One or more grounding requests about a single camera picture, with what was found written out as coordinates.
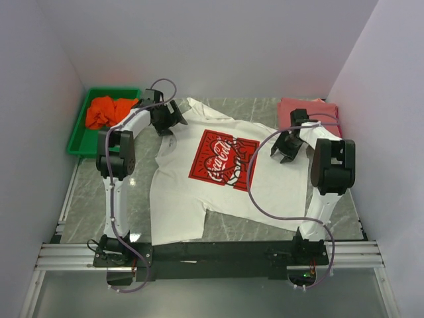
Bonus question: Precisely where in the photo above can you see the orange t-shirt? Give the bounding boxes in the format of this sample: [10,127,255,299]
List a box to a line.
[85,96,138,130]

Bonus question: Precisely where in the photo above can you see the white printed t-shirt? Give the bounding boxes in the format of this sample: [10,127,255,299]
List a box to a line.
[150,98,309,245]

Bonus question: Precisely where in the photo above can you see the folded pink t-shirt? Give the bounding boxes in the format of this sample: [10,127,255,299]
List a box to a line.
[277,97,339,130]

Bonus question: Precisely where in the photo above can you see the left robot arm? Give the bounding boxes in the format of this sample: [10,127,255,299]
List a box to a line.
[95,88,187,266]

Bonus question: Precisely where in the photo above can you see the green plastic tray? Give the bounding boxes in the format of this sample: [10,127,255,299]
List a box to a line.
[68,87,141,158]

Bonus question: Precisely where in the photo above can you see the black base beam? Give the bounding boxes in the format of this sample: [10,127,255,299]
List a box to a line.
[93,239,331,286]

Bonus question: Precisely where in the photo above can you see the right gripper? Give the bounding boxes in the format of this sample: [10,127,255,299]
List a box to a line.
[270,129,303,164]

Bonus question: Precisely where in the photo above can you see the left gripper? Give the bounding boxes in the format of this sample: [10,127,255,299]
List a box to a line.
[152,101,186,136]

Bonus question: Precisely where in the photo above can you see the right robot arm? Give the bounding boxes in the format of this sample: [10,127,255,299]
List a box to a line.
[270,109,356,264]

